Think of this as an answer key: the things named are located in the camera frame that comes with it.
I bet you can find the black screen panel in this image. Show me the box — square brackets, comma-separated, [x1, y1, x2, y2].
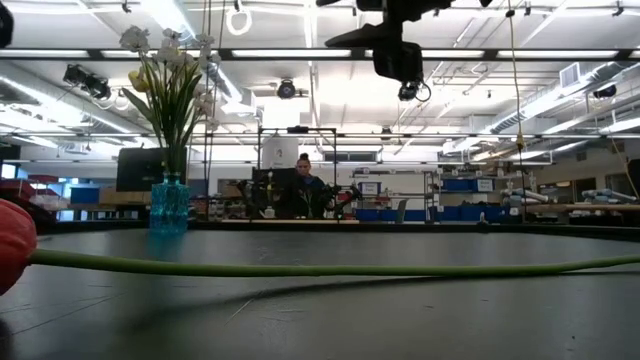
[251, 167, 301, 219]

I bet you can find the black metal frame rig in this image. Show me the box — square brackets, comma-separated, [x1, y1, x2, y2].
[256, 125, 338, 221]

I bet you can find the person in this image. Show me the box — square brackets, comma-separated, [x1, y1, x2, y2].
[291, 152, 327, 219]

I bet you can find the white artificial flower bunch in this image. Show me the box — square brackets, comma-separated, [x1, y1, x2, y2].
[119, 24, 201, 176]
[164, 32, 222, 176]

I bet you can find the brown cardboard box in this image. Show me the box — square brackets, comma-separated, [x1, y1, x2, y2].
[98, 187, 153, 205]

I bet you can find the wooden background table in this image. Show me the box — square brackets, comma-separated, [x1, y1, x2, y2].
[522, 202, 640, 214]

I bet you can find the red artificial tulip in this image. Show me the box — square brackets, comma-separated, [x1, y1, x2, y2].
[0, 198, 640, 297]

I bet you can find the round black ceiling camera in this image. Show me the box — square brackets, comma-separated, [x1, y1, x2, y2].
[276, 78, 298, 101]

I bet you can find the black ceiling camera with cable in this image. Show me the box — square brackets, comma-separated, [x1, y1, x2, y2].
[398, 79, 433, 104]

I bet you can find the blue labelled shelf bin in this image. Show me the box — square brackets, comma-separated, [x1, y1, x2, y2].
[442, 178, 496, 194]

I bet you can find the white hanging ring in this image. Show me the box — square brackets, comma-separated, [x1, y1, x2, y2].
[225, 5, 253, 37]

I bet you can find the blue storage bin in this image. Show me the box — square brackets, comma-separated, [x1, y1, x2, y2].
[69, 187, 100, 205]

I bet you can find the yellow artificial tulip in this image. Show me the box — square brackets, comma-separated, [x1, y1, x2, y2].
[121, 68, 171, 166]

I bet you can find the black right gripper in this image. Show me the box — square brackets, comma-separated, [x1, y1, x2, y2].
[324, 0, 454, 84]

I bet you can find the black ceiling-mounted device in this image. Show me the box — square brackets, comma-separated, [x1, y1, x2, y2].
[62, 63, 112, 101]

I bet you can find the hanging black cable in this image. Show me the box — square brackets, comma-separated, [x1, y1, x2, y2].
[203, 0, 213, 221]

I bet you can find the black monitor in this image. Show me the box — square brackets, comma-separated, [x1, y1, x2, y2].
[116, 147, 188, 192]

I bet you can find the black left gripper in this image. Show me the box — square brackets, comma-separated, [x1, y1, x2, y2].
[0, 2, 15, 49]

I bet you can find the hanging cable with yellow connector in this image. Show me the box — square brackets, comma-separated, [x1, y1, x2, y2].
[507, 0, 527, 189]

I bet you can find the teal cut-glass vase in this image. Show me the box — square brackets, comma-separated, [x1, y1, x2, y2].
[149, 172, 191, 235]

